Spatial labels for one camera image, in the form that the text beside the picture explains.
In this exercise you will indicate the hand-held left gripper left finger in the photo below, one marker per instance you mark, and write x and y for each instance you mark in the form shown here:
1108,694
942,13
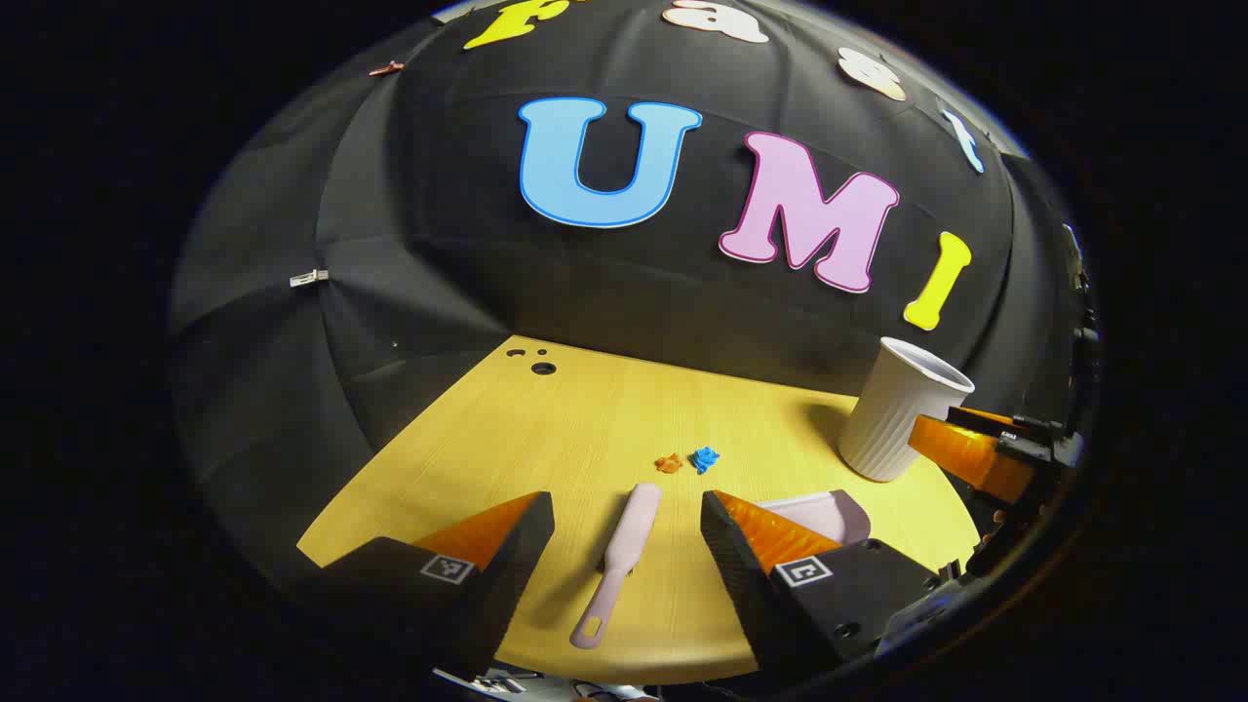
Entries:
522,546

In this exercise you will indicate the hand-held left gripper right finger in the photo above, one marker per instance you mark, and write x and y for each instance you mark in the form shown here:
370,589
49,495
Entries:
731,556

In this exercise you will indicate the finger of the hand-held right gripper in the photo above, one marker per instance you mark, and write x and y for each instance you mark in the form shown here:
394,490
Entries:
970,456
985,419

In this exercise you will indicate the white ribbed garbage bin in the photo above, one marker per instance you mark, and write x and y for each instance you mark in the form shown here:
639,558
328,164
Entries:
892,409

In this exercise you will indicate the blue paper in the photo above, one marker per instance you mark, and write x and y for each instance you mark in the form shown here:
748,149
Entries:
704,458

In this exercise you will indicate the orange paper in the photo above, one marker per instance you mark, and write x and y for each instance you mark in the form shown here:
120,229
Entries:
669,463

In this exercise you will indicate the wooden desktop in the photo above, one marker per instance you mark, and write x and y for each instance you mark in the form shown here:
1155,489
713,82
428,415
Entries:
585,409

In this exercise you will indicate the silver metal clip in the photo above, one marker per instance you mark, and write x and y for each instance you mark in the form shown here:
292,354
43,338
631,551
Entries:
309,278

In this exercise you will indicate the black backdrop cloth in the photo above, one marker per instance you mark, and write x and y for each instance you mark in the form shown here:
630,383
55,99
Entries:
439,195

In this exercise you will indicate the copper metal clip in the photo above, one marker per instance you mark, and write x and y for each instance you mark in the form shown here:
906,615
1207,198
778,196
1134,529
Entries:
386,68

